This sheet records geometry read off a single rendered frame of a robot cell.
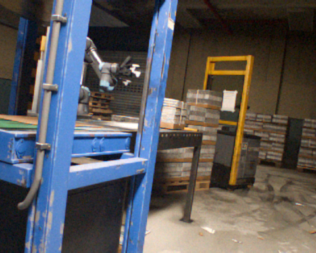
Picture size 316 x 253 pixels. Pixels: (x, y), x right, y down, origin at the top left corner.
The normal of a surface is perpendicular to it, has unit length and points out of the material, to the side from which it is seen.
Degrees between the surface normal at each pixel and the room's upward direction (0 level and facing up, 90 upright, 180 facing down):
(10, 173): 90
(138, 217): 90
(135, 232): 90
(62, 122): 90
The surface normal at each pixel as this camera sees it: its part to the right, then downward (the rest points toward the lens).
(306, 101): -0.42, -0.01
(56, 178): 0.90, 0.15
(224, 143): -0.72, -0.07
